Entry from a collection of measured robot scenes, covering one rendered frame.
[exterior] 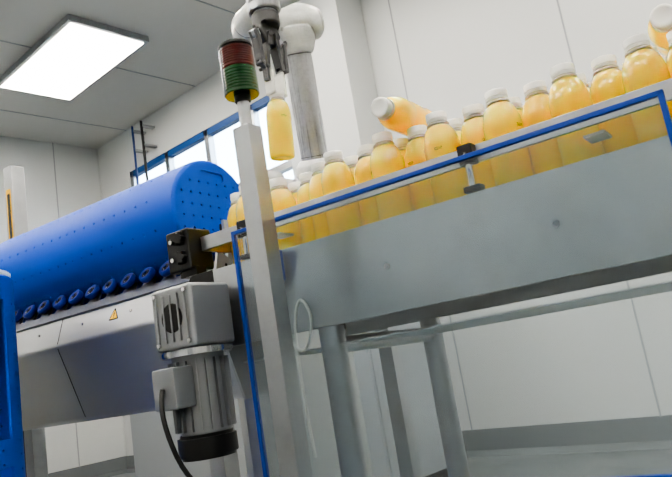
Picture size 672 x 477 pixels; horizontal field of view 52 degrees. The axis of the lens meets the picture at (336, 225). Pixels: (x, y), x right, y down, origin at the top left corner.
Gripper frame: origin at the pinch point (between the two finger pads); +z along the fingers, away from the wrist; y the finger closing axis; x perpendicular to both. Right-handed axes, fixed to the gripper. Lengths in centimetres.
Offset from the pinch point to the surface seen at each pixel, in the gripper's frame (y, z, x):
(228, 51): 49, 17, 27
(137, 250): 22, 38, -34
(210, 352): 42, 68, 7
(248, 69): 47, 21, 30
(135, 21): -187, -199, -261
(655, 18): 20, 29, 92
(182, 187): 20.2, 25.8, -17.7
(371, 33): -278, -156, -116
